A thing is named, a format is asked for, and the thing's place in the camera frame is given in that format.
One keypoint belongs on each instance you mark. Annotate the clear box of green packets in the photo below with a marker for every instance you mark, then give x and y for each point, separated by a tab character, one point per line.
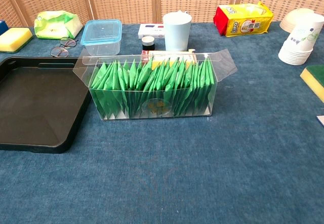
225	64

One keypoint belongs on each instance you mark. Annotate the green tea bag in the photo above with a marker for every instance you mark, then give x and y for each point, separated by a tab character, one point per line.
100	82
208	74
181	72
115	82
148	74
132	74

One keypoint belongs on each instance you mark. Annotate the orange white small box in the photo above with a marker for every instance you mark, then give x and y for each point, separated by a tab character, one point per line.
172	55

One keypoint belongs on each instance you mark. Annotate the small black jar white lid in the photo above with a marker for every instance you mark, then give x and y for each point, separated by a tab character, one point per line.
148	42

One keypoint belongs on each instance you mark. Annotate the white box red blue print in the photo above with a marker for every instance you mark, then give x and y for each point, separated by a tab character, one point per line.
152	31

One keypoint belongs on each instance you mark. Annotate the clear blue-lidded food container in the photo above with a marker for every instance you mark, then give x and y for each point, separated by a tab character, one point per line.
101	31

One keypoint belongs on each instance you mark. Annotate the yellow red biscuit bag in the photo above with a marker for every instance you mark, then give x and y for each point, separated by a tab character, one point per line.
243	21

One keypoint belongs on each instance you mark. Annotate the blue Oreo box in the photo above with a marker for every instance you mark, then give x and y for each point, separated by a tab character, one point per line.
2	27

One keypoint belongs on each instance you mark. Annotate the blue table cloth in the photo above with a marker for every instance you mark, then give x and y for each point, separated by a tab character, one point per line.
177	170

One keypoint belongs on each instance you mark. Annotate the pale blue plastic cup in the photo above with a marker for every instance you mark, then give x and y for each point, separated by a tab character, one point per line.
177	31

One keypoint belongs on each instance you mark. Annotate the wicker folding screen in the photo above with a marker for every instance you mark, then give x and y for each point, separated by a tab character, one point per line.
126	1

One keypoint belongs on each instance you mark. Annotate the black plastic tray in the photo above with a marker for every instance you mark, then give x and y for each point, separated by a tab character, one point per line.
38	102

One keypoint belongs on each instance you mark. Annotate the green tissue pack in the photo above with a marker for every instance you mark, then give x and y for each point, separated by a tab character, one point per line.
55	25

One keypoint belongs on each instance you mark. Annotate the white paper cup stack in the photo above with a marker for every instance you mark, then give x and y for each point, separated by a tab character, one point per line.
301	41

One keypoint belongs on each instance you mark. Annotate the beige bowl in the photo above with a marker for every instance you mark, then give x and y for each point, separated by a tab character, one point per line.
291	21

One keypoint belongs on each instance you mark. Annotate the green yellow scouring sponge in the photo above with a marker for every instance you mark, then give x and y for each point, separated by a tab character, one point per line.
315	78

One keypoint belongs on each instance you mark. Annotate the grey pad blue edge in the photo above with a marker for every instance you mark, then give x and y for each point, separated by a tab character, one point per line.
321	120

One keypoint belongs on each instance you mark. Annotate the plain yellow sponge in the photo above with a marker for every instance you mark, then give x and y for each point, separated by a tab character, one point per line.
14	39

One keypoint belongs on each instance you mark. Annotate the thin frame eyeglasses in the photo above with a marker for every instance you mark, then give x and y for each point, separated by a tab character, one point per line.
59	51

